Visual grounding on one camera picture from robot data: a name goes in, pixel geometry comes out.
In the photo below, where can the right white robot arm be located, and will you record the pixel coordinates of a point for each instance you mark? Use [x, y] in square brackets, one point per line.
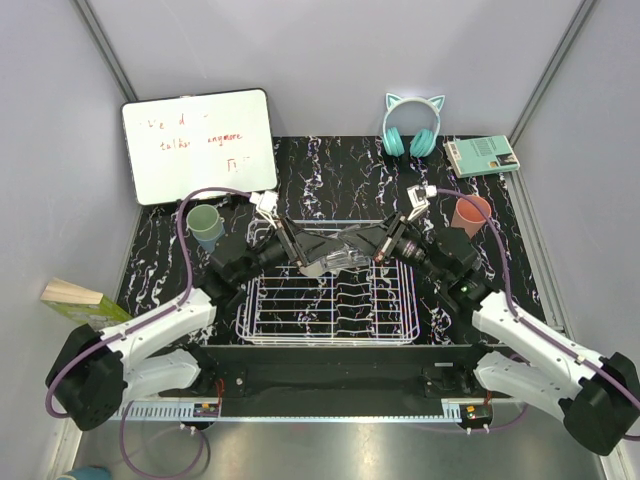
[595, 397]

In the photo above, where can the teal cat-ear headphones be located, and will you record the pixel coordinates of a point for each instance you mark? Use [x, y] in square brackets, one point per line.
[411, 115]

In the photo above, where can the green plastic cup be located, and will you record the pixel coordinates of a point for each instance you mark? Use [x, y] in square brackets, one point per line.
[205, 222]

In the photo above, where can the white dry-erase board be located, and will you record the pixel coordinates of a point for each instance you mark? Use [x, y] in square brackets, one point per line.
[178, 145]

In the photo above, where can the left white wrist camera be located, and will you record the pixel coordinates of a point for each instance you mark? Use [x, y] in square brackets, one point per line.
[265, 205]

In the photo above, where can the white faceted mug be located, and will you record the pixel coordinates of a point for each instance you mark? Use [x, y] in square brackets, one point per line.
[313, 270]

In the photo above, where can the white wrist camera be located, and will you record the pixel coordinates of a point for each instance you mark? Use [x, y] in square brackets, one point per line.
[419, 196]
[265, 205]

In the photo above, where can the white wire dish rack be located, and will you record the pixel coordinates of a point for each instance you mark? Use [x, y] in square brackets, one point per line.
[373, 304]

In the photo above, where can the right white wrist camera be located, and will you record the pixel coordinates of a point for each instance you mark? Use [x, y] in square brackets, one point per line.
[419, 196]

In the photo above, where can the green box with wood top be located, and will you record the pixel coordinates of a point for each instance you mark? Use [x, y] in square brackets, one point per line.
[82, 305]

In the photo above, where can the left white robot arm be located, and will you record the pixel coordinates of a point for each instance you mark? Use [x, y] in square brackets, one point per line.
[96, 372]

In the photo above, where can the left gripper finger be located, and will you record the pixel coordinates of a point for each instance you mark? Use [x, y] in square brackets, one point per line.
[294, 230]
[313, 247]

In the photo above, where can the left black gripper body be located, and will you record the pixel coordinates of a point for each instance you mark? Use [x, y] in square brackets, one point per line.
[278, 249]

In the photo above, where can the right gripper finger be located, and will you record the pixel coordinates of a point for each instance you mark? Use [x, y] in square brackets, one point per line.
[374, 228]
[370, 246]

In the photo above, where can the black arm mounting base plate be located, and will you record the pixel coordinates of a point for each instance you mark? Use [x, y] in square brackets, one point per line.
[341, 382]

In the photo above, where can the teal paperback book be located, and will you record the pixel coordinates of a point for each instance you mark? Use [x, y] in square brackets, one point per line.
[481, 156]

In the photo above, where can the clear glass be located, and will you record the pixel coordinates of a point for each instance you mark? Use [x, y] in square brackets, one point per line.
[478, 263]
[344, 258]

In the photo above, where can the blue plastic cup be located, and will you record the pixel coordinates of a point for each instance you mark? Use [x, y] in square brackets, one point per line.
[208, 244]

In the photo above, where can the blue round object at bottom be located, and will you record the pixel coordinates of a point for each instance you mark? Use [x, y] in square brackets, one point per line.
[86, 473]

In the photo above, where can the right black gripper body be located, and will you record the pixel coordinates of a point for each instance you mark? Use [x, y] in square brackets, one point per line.
[407, 246]

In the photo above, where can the pink plastic cup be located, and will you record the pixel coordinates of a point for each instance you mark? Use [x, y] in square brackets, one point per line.
[472, 215]

